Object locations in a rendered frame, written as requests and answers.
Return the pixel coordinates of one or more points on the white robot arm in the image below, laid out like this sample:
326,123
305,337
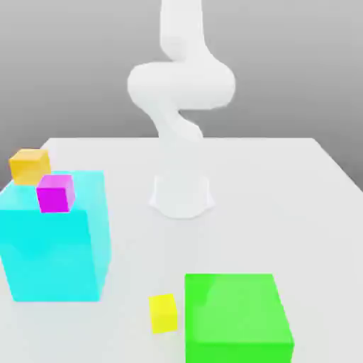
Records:
181,85

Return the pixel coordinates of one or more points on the small magenta cube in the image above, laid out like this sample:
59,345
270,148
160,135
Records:
54,195

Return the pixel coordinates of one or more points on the small yellow cube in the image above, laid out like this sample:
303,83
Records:
163,313

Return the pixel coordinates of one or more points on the small orange cube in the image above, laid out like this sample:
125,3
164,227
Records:
28,166

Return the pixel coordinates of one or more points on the large green box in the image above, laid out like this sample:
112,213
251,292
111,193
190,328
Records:
235,317

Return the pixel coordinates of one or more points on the large cyan box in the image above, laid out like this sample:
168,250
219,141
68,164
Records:
51,249

